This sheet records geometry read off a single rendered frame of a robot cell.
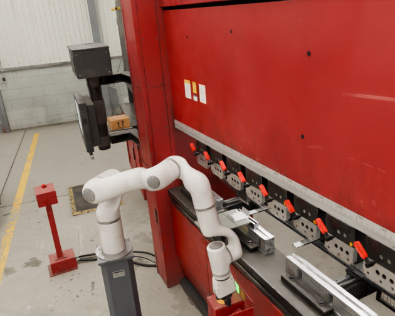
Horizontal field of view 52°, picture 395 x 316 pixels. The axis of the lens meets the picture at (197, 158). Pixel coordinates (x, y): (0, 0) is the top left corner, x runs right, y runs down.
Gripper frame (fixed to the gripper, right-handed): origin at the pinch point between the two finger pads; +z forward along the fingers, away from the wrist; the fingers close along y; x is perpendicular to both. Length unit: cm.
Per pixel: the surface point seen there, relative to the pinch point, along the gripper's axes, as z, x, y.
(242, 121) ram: -71, -31, -40
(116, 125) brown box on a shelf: -26, -275, -22
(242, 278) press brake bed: 12.2, -23.5, -19.9
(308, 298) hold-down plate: -1.9, 22.4, -29.3
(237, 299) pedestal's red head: 7.3, -6.1, -7.8
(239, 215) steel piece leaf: -13, -43, -34
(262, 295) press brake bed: 10.6, -4.3, -20.5
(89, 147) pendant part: -51, -140, 25
